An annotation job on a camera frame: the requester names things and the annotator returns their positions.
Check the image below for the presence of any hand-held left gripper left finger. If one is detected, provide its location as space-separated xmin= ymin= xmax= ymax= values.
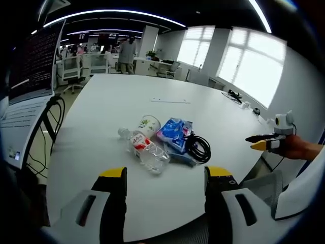
xmin=54 ymin=167 xmax=128 ymax=244

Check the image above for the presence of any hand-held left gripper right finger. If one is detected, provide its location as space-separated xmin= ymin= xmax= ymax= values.
xmin=204 ymin=166 xmax=276 ymax=244

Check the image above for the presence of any black cable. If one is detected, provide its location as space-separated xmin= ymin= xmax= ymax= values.
xmin=184 ymin=130 xmax=212 ymax=164
xmin=24 ymin=96 xmax=66 ymax=178

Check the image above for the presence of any clear plastic water bottle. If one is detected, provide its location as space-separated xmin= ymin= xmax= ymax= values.
xmin=117 ymin=127 xmax=171 ymax=175

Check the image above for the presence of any blue tissue packet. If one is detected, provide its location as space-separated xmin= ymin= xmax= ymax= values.
xmin=155 ymin=117 xmax=194 ymax=153

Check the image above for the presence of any white paper cup green print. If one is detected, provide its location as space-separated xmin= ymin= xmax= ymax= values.
xmin=137 ymin=114 xmax=161 ymax=139

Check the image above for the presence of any person's right hand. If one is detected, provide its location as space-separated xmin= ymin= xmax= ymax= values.
xmin=278 ymin=135 xmax=312 ymax=161

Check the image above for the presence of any grey mesh chair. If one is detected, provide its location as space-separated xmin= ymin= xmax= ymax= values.
xmin=240 ymin=169 xmax=283 ymax=221

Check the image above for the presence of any black device on table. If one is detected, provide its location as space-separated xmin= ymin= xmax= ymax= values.
xmin=227 ymin=89 xmax=244 ymax=103

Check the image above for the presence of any white curved panel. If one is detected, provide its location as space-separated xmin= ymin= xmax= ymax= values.
xmin=274 ymin=149 xmax=325 ymax=221

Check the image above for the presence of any large window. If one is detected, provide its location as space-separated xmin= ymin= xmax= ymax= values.
xmin=217 ymin=26 xmax=287 ymax=109

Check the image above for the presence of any white flat strip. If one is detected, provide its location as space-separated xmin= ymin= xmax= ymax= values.
xmin=150 ymin=97 xmax=191 ymax=105

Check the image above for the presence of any white table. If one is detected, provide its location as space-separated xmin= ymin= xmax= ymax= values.
xmin=46 ymin=73 xmax=280 ymax=242

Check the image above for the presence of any black laptop stand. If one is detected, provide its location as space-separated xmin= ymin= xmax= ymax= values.
xmin=26 ymin=96 xmax=63 ymax=153

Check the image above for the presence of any narrow window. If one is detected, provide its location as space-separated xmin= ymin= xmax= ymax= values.
xmin=177 ymin=26 xmax=215 ymax=69

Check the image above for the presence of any grey office chair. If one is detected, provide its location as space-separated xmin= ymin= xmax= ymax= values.
xmin=157 ymin=60 xmax=181 ymax=78

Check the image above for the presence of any white office chair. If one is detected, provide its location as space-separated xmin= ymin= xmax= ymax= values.
xmin=60 ymin=54 xmax=86 ymax=94

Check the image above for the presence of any open laptop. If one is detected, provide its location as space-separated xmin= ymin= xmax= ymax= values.
xmin=0 ymin=19 xmax=67 ymax=169

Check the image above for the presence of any black hanging cable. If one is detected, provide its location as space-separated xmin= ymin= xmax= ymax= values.
xmin=24 ymin=96 xmax=66 ymax=178

